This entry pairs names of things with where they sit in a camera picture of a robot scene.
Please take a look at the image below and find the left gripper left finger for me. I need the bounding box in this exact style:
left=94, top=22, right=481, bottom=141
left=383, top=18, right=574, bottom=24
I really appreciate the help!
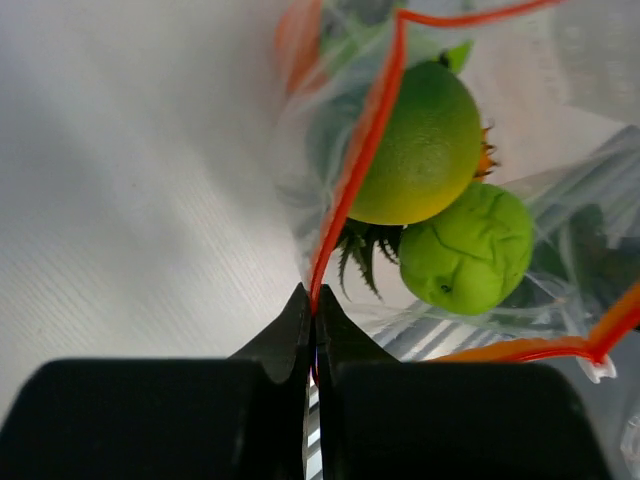
left=229, top=283, right=312, bottom=385

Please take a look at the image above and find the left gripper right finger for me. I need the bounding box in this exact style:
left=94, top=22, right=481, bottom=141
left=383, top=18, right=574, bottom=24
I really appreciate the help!
left=314, top=285, right=400, bottom=388

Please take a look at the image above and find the toy pineapple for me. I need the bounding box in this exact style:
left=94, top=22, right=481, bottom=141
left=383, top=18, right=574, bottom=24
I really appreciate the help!
left=279, top=14, right=501, bottom=301

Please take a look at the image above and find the green toy apple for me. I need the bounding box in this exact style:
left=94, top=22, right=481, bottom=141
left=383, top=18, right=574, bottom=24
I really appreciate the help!
left=399, top=183, right=534, bottom=316

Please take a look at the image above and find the clear orange-zip bag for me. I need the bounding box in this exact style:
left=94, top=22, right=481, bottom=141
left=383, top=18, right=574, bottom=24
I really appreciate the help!
left=272, top=1, right=639, bottom=382

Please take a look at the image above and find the yellow-green toy mango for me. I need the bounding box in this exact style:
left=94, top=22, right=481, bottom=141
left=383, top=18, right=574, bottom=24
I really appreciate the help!
left=349, top=61, right=483, bottom=226

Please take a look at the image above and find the toy orange persimmon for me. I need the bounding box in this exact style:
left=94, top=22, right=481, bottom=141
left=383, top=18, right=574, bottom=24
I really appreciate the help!
left=274, top=1, right=327, bottom=94

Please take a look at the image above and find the green striped toy melon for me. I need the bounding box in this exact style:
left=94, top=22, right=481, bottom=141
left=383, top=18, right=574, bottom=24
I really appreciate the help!
left=437, top=40, right=474, bottom=74

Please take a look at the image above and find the aluminium front rail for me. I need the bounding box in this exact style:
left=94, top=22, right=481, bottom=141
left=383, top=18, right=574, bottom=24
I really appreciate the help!
left=302, top=319, right=481, bottom=480

